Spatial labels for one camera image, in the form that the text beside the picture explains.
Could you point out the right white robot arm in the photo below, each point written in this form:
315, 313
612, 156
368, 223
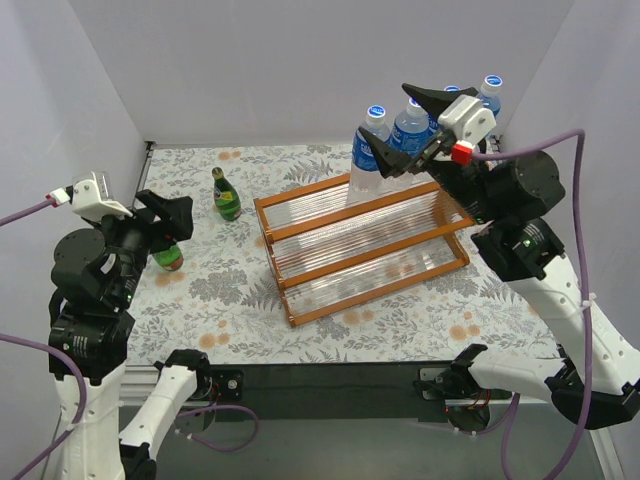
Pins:
594, 383

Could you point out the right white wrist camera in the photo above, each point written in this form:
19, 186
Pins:
467, 119

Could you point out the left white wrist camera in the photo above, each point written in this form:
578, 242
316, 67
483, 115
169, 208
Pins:
92, 199

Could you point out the orange three-tier glass shelf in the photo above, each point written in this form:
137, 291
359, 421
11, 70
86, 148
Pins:
327, 255

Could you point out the floral patterned table mat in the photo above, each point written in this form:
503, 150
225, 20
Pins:
224, 299

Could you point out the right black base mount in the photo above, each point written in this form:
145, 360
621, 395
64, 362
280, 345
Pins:
454, 384

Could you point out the green glass bottle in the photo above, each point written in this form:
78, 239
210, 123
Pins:
226, 198

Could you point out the aluminium front frame rail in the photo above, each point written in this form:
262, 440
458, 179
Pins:
355, 421

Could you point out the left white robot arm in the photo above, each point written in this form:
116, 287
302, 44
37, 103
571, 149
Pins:
96, 272

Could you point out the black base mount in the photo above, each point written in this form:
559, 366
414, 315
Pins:
454, 384
218, 385

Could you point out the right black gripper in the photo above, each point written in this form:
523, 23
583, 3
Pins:
430, 150

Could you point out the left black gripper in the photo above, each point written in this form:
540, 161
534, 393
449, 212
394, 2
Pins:
151, 230

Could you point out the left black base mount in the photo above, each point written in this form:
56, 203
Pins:
218, 385

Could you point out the green glass bottle edge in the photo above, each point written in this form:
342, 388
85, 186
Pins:
170, 259

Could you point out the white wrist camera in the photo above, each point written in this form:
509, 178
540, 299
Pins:
467, 119
92, 199

